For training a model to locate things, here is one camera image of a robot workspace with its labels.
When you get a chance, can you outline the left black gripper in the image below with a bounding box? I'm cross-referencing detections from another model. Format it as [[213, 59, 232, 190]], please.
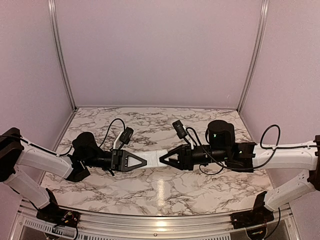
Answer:
[[83, 148, 148, 172]]

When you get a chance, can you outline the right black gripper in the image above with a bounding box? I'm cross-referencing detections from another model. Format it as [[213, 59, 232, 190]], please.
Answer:
[[159, 143, 229, 172]]

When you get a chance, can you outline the white remote control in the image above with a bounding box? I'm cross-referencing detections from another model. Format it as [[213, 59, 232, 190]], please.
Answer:
[[135, 149, 168, 169]]

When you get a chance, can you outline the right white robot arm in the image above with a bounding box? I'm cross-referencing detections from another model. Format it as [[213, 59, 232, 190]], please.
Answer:
[[159, 120, 320, 224]]

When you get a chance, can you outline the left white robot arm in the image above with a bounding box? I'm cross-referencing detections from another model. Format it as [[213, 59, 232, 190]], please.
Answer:
[[0, 127, 147, 223]]

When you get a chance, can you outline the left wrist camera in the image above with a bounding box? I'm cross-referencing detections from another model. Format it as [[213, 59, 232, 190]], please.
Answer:
[[112, 127, 134, 150]]

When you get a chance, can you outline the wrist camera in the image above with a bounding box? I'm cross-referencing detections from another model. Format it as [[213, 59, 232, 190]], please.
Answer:
[[112, 127, 134, 150], [172, 120, 196, 147]]

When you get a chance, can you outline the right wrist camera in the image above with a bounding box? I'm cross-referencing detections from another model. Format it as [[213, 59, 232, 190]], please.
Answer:
[[172, 120, 196, 147]]

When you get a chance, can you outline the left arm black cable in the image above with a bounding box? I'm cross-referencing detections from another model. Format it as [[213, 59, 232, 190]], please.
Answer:
[[102, 117, 127, 146]]

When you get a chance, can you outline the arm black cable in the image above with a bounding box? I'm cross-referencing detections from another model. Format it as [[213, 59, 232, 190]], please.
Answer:
[[259, 124, 282, 150], [102, 117, 127, 146]]

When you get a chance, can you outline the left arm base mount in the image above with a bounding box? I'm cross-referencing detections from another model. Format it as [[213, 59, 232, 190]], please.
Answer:
[[36, 188, 80, 228]]

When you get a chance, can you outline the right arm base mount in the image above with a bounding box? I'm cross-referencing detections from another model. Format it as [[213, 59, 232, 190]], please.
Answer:
[[230, 191, 275, 229]]

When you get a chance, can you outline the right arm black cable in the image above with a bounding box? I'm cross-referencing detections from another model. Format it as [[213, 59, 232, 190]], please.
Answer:
[[259, 124, 282, 150]]

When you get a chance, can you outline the front aluminium rail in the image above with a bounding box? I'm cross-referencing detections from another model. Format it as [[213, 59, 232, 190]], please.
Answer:
[[9, 199, 301, 240]]

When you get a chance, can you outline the left aluminium frame post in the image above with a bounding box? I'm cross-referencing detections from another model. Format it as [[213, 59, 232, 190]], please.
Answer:
[[47, 0, 77, 112]]

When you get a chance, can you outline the aluminium frame post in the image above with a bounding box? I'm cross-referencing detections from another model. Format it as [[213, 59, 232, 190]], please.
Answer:
[[47, 0, 77, 112], [236, 0, 270, 115]]

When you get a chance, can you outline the right aluminium frame post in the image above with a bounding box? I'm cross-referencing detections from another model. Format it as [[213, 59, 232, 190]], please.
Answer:
[[236, 0, 270, 115]]

